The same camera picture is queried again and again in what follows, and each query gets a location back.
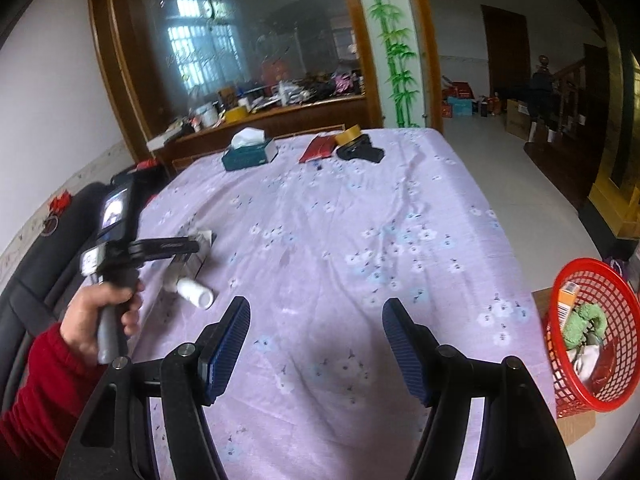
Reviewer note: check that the clutter on wooden ledge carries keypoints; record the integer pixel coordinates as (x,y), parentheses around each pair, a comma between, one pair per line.
(280,95)

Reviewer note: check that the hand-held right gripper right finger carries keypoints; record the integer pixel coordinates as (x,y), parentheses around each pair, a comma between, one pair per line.
(406,355)

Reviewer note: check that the person's left forearm red sleeve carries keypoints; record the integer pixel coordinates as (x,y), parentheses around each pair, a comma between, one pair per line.
(35,400)

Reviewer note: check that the purple floral tablecloth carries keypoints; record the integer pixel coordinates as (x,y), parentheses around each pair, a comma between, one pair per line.
(325,240)

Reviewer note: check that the flat red packet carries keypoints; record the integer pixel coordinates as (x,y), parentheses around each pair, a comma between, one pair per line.
(316,149)

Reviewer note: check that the green cloth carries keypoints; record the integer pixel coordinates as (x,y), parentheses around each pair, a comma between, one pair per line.
(585,322)

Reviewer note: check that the yellow tape roll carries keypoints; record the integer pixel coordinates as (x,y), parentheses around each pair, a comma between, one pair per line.
(347,135)

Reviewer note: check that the wooden framed glass partition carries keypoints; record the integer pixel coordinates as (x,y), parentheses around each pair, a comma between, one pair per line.
(125,85)

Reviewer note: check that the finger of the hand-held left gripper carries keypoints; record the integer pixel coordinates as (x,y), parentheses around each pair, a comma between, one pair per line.
(185,259)
(165,247)

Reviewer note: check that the white bag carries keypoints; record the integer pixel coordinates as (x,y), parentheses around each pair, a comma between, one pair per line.
(587,357)

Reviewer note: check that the white carton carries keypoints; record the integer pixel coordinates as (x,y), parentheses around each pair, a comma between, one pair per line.
(192,260)

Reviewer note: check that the bamboo print panel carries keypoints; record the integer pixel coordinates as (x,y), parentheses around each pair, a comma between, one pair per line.
(395,45)

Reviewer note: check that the black chair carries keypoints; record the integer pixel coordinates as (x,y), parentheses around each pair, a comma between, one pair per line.
(40,270)

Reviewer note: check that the teal storage box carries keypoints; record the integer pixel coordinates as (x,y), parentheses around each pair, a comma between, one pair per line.
(460,107)

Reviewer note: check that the red plastic basket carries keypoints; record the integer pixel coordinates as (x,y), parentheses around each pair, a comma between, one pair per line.
(617,395)

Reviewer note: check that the dark wooden door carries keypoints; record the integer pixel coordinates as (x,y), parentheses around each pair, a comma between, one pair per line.
(505,50)

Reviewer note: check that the orange carton box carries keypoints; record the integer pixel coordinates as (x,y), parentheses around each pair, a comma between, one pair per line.
(569,300)

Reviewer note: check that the person's left hand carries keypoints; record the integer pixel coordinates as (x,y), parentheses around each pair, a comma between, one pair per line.
(82,320)

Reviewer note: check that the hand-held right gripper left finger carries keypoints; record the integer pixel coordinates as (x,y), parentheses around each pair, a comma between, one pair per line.
(230,350)

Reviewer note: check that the black device on table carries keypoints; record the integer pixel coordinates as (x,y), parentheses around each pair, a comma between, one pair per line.
(360,151)

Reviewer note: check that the brown cardboard box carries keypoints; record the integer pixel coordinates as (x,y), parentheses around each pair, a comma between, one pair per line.
(517,120)

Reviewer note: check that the small white bottle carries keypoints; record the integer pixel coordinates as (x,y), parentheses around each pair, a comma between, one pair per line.
(196,294)

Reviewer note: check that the dark green tissue box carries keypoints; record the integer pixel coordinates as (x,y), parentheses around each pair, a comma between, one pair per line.
(250,152)

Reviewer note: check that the red ornament on chair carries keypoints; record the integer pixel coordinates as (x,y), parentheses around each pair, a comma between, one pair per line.
(60,202)

